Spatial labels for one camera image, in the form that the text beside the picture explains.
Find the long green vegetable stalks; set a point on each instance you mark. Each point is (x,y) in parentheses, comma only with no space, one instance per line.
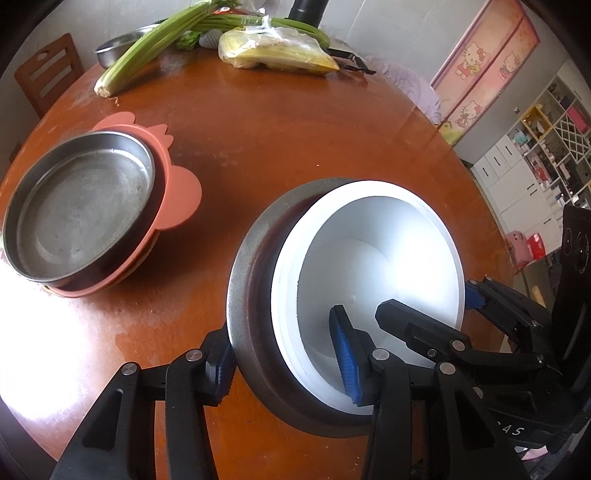
(304,30)

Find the foam-netted fruit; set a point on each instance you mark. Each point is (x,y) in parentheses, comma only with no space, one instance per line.
(210,39)

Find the small green vegetable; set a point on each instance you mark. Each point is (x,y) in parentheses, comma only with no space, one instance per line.
(187,41)

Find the white storage cabinet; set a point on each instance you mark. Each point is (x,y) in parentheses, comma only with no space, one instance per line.
(508,170)

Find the celery bunch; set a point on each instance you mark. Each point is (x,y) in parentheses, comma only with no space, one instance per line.
(147,50)

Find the red bag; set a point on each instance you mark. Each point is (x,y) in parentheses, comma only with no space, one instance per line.
(536,247)

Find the wooden slat-back chair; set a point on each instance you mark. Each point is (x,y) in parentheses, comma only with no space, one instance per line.
(46,78)

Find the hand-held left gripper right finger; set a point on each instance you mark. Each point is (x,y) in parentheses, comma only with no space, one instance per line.
(346,355)

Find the pink cartoon cat wardrobe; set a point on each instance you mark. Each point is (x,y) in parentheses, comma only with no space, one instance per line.
(485,69)

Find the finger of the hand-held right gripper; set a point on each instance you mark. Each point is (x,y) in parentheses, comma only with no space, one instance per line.
(406,318)
(473,297)

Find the black thermos flask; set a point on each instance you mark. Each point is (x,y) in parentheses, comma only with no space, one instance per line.
(307,9)

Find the plastic bag of corn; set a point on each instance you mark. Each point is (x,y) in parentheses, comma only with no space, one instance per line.
(277,53)

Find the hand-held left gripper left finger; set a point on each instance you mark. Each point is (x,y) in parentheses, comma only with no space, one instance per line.
(221,369)

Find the pink toy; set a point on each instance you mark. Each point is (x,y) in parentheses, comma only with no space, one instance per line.
(517,244)

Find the round steel plate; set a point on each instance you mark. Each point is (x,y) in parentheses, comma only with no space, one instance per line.
(83,207)

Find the steel basin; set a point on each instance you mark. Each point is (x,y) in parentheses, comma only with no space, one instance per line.
(111,48)

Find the steel bowl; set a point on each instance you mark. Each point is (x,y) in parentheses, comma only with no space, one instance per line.
(251,295)

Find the black tongs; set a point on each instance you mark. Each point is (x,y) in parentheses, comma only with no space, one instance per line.
(355,60)

